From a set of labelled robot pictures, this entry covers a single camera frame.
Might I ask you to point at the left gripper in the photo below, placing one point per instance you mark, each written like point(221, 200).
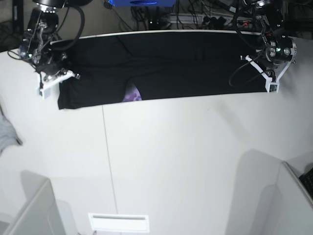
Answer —
point(279, 51)

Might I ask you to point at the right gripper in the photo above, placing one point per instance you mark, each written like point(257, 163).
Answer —
point(54, 66)

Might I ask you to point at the black T-shirt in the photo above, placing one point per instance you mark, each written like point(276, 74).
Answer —
point(160, 65)

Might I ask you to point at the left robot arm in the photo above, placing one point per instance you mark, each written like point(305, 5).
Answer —
point(266, 15)

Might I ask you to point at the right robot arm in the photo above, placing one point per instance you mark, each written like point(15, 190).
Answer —
point(36, 48)

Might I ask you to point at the black panel at left top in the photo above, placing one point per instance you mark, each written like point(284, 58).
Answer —
point(18, 16)

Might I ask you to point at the grey cloth at left edge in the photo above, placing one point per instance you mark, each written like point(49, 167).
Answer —
point(8, 134)

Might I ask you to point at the blue box at top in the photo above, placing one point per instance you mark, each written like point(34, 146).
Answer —
point(142, 3)

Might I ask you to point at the black keyboard at right edge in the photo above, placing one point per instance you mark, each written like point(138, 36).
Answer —
point(307, 181)

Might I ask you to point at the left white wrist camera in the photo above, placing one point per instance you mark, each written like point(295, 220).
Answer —
point(271, 73)

